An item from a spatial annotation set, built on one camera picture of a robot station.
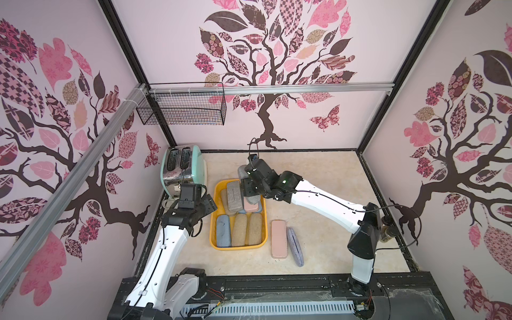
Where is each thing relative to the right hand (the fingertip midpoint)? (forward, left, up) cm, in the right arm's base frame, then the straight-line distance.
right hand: (245, 182), depth 77 cm
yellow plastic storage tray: (+12, +15, -17) cm, 26 cm away
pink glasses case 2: (-15, -13, -22) cm, 30 cm away
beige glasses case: (-11, -3, -20) cm, 23 cm away
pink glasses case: (-2, 0, -18) cm, 18 cm away
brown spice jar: (-15, -58, -21) cm, 64 cm away
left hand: (-7, +16, -9) cm, 20 cm away
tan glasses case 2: (-11, +4, -20) cm, 23 cm away
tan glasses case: (+5, +12, -20) cm, 24 cm away
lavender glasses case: (-19, -20, -19) cm, 33 cm away
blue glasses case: (-2, +3, -21) cm, 21 cm away
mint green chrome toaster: (+14, +30, -5) cm, 34 cm away
